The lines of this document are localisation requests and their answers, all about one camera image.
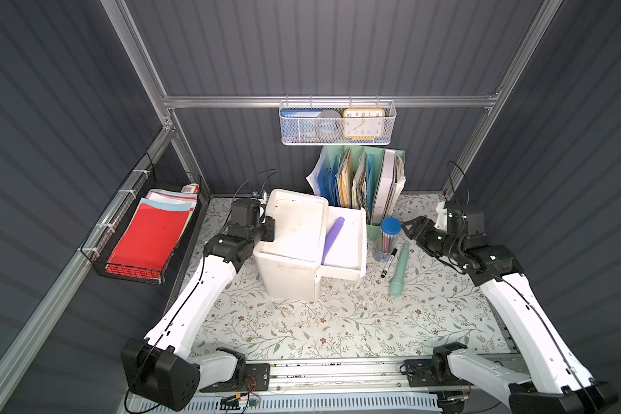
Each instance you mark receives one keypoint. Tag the purple microphone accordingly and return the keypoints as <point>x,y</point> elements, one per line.
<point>331,237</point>

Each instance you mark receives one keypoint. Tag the green file organizer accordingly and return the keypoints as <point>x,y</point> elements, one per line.
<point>350,177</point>

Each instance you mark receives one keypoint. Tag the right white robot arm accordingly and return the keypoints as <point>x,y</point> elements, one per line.
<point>556,381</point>

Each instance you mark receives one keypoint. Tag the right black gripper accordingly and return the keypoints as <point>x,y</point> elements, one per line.
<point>421,230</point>

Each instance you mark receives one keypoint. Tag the red paper folder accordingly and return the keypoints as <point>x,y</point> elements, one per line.
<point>151,237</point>

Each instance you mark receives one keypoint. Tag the white wire wall basket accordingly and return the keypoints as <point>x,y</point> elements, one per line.
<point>339,106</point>

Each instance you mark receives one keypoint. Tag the black marker pen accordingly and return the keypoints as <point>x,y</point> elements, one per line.
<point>388,264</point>

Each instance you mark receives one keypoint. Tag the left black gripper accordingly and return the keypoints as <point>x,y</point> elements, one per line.
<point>267,229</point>

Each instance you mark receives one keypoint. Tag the yellow alarm clock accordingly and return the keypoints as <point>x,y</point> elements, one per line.
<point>364,124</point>

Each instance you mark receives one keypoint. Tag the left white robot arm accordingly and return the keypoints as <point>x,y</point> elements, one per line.
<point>158,367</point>

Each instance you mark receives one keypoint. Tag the grey tape roll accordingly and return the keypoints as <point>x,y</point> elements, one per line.
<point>329,125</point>

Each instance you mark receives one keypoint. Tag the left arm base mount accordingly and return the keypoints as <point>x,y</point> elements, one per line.
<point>248,377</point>

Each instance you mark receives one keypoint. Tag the white drawer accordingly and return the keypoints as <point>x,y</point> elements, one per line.
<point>347,259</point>

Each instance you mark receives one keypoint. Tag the white drawer cabinet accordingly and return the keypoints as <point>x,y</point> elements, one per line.
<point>289,265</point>

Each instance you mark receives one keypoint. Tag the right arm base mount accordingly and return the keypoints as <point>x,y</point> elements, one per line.
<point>434,372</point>

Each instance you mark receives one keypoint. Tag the blue lid pencil tube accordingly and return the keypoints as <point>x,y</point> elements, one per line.
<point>385,241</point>

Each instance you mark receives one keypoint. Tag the black wire side basket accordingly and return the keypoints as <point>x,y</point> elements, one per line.
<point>155,182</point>

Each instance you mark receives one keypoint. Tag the blue box in basket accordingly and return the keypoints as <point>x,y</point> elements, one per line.
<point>299,126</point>

